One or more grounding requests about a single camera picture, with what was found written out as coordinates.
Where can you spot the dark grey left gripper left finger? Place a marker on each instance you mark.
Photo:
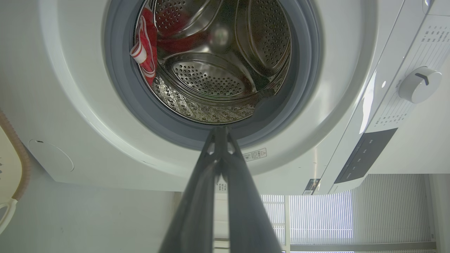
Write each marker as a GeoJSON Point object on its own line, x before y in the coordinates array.
{"type": "Point", "coordinates": [197, 211]}

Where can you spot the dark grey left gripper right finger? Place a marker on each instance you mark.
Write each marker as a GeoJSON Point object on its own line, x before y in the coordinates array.
{"type": "Point", "coordinates": [246, 211]}

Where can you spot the red basketball jersey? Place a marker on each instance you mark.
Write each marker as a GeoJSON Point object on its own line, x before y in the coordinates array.
{"type": "Point", "coordinates": [150, 38]}

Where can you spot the dark washing machine display panel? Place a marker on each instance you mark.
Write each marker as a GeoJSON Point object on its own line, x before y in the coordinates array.
{"type": "Point", "coordinates": [365, 154]}

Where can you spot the stainless steel washing machine drum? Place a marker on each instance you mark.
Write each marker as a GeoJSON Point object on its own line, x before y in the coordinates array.
{"type": "Point", "coordinates": [218, 70]}

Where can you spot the beige plastic laundry basket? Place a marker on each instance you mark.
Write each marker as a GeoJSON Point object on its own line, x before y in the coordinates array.
{"type": "Point", "coordinates": [7, 165]}

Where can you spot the white washing machine dial knob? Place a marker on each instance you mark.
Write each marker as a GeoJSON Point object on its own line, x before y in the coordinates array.
{"type": "Point", "coordinates": [419, 86]}

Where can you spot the small triangle warning sticker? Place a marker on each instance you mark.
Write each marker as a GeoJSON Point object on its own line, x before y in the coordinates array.
{"type": "Point", "coordinates": [255, 154]}

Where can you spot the dark label sticker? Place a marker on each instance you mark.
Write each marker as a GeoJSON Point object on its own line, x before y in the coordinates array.
{"type": "Point", "coordinates": [311, 186]}

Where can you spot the white window blinds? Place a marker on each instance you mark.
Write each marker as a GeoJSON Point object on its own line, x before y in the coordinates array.
{"type": "Point", "coordinates": [323, 218]}

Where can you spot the grey rubber door gasket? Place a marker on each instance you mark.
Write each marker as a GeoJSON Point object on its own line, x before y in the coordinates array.
{"type": "Point", "coordinates": [123, 88]}

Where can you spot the white appliance edge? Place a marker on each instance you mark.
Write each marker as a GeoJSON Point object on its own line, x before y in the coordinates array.
{"type": "Point", "coordinates": [70, 88]}

